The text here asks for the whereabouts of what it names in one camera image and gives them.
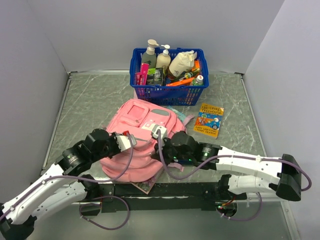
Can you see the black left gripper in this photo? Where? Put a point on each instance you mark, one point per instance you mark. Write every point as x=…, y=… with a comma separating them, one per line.
x=112, y=136

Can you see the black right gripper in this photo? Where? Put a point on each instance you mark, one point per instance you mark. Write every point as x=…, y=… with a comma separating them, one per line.
x=165, y=142

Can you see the pink student backpack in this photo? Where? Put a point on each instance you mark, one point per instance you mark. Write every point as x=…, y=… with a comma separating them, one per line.
x=139, y=117

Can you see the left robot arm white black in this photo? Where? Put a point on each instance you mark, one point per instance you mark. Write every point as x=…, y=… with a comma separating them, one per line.
x=64, y=183

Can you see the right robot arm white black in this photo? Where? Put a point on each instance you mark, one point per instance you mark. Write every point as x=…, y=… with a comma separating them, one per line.
x=252, y=173

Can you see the orange toothbrush pack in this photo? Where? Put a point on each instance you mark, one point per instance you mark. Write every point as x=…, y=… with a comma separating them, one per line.
x=183, y=82

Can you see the teal paperback book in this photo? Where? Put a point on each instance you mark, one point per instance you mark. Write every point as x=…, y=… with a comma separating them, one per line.
x=179, y=114

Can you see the floral notebook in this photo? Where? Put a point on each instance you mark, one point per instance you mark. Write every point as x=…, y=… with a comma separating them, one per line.
x=146, y=186

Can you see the yellow treehouse book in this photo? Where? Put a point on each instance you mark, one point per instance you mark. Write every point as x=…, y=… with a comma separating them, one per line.
x=208, y=120

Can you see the blue plastic basket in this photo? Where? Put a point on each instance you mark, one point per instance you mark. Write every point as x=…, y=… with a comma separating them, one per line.
x=183, y=95

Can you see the pink box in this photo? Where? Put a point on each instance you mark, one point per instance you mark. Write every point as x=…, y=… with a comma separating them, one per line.
x=141, y=76

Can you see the black green box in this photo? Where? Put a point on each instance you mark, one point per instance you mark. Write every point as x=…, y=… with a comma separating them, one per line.
x=156, y=76

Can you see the small green bottle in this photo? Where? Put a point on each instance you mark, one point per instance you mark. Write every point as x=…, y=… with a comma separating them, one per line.
x=191, y=74

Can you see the cream pump bottle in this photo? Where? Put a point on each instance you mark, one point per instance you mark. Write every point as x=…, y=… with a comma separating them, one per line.
x=163, y=59

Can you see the grey pump bottle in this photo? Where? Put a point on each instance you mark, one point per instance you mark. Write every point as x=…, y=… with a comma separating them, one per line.
x=149, y=56

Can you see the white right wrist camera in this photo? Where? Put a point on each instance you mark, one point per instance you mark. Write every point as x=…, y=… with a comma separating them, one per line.
x=158, y=131

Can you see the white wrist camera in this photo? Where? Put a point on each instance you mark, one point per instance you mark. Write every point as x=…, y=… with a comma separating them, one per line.
x=158, y=131
x=125, y=141

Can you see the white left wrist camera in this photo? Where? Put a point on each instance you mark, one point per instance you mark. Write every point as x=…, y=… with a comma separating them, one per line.
x=125, y=141

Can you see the black mounting base rail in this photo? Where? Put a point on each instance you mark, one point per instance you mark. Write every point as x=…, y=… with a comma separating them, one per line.
x=163, y=196

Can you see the beige drawstring pouch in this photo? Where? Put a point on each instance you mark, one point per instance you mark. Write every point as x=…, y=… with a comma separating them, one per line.
x=183, y=62

